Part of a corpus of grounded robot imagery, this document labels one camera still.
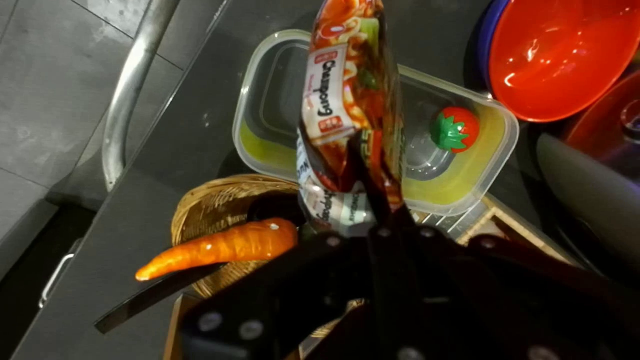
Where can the toy tomato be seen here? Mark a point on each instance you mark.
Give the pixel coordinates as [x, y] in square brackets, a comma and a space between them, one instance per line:
[455, 129]

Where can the red plastic bowl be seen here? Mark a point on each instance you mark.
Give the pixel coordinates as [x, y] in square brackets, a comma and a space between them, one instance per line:
[551, 59]

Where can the woven wicker basket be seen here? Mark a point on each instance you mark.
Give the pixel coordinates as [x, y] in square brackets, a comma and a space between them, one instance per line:
[230, 201]

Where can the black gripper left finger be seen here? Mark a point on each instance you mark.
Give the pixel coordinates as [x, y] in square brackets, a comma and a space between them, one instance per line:
[368, 177]

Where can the orange toy carrot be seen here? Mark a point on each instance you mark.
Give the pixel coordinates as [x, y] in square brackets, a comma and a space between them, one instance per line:
[251, 241]

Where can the silver toaster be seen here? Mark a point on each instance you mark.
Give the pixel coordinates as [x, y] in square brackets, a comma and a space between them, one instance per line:
[595, 170]

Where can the dishwasher with steel handle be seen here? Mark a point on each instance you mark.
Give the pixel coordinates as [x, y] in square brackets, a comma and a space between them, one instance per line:
[58, 69]

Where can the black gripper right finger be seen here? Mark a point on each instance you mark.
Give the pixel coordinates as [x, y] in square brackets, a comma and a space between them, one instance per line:
[396, 211]

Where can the orange ramen noodle packet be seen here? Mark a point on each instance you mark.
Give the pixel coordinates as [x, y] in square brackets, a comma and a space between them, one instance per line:
[350, 84]

